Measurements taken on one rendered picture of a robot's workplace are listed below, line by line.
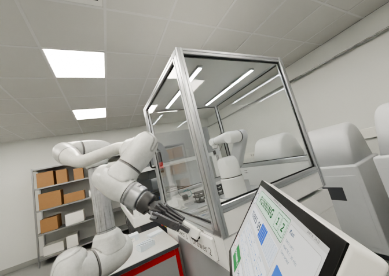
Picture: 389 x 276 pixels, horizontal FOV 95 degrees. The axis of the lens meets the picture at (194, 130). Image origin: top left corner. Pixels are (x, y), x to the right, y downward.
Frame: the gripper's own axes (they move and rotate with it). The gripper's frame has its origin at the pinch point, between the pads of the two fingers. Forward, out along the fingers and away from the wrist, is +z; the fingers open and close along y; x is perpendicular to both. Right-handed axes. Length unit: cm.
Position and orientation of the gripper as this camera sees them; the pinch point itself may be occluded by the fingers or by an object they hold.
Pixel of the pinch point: (190, 230)
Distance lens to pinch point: 70.1
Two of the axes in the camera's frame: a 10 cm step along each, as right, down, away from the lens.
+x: -4.4, 9.0, -0.4
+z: 8.8, 4.3, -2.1
